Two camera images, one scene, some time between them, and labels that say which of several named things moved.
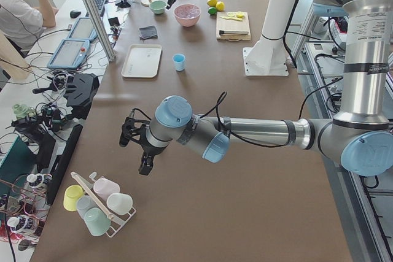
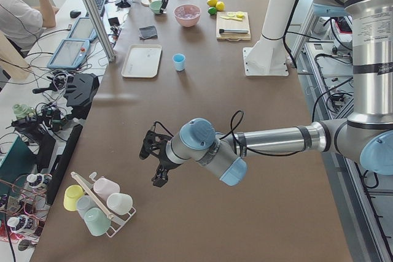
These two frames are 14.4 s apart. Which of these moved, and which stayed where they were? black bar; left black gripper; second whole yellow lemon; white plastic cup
Moved: left black gripper
Stayed: white plastic cup; second whole yellow lemon; black bar
